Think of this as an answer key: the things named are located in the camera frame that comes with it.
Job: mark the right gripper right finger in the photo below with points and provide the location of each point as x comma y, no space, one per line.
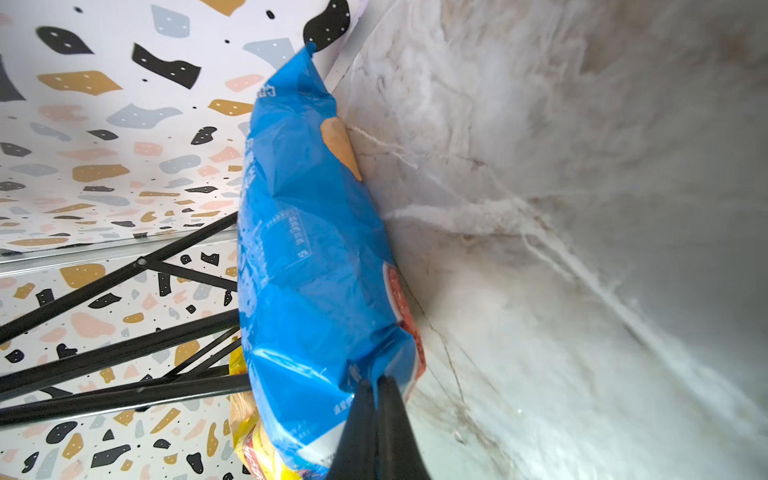
398,454

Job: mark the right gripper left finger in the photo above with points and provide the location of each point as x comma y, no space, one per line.
355,457

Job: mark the yellow potato chips bag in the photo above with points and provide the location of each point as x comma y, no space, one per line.
252,443

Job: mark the blue potato chips bag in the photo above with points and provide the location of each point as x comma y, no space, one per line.
321,306

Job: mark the black perforated music stand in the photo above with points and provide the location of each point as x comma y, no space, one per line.
92,329

